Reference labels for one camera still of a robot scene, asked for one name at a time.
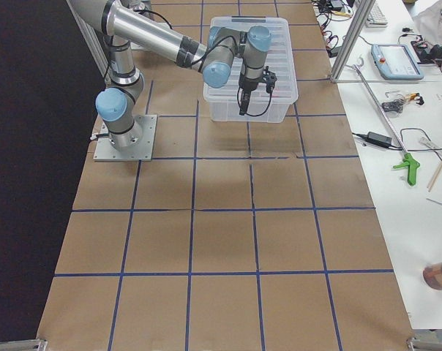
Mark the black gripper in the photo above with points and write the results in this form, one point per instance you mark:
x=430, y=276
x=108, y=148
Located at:
x=247, y=84

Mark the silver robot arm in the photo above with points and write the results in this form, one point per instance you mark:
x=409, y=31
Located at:
x=121, y=27

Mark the clear plastic storage box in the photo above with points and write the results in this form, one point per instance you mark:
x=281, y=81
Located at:
x=252, y=73

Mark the brown paper table cover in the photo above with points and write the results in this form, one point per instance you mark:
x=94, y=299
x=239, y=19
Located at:
x=236, y=236

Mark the black power adapter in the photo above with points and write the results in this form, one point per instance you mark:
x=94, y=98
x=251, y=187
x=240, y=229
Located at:
x=376, y=139

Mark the robot teach pendant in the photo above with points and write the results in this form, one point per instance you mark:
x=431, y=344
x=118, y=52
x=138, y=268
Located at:
x=395, y=62

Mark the yellow black small tool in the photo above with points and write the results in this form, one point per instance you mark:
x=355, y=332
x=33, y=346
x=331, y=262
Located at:
x=415, y=98

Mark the long metal reacher grabber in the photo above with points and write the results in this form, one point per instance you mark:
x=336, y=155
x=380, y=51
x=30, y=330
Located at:
x=408, y=161

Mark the wooden chopsticks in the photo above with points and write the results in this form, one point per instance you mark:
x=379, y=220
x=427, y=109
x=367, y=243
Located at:
x=435, y=176

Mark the metal allen key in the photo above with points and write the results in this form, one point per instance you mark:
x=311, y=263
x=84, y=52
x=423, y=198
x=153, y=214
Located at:
x=439, y=202

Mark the brown tape roll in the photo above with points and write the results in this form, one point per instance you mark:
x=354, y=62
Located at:
x=432, y=275

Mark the aluminium frame post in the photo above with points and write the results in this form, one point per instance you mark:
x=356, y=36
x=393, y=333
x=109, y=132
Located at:
x=351, y=37

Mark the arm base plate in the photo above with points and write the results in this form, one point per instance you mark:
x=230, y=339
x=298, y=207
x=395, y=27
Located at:
x=137, y=144

